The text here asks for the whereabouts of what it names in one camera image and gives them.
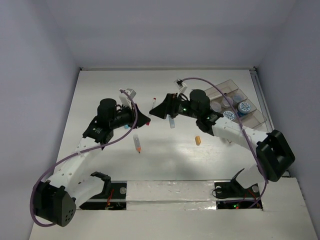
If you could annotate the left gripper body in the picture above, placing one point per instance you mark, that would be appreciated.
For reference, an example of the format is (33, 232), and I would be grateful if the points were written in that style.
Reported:
(122, 118)

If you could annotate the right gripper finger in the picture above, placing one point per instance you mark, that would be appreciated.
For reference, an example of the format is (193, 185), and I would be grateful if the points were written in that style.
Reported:
(172, 113)
(163, 109)

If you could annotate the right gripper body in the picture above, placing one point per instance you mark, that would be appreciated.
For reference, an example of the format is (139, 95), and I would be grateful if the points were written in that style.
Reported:
(183, 106)

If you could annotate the red whiteboard marker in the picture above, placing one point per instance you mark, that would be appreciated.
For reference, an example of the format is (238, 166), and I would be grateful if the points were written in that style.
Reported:
(152, 105)

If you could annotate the yellow highlighter cap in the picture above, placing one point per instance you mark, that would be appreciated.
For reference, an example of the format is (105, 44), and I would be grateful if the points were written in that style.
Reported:
(198, 140)

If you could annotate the blue paint jar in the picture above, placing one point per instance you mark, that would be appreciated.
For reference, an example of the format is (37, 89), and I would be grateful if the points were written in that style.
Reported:
(229, 115)
(243, 108)

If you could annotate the clear paperclip jar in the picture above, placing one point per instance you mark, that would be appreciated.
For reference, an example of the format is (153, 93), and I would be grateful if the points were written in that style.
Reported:
(227, 102)
(238, 97)
(216, 106)

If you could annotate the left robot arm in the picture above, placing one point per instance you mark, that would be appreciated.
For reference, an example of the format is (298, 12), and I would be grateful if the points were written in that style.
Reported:
(55, 200)

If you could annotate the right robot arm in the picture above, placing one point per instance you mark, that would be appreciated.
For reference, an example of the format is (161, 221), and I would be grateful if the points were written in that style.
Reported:
(270, 150)

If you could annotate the blue highlighter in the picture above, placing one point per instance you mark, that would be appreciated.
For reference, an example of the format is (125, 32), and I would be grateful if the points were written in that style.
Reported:
(171, 122)

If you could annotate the clear four-compartment organizer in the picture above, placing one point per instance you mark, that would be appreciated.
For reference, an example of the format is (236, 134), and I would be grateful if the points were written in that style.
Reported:
(227, 89)

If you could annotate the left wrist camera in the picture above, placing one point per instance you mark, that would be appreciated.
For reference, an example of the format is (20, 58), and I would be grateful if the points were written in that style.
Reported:
(126, 97)

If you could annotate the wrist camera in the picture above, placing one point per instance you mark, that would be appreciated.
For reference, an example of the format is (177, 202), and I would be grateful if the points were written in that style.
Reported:
(182, 87)
(126, 97)

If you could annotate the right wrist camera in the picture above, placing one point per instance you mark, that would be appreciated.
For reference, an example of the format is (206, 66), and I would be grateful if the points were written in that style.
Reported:
(182, 87)

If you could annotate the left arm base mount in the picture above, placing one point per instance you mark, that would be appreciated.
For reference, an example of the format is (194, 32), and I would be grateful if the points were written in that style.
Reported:
(112, 197)

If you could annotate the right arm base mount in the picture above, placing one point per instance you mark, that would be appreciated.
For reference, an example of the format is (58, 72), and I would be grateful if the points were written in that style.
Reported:
(231, 195)

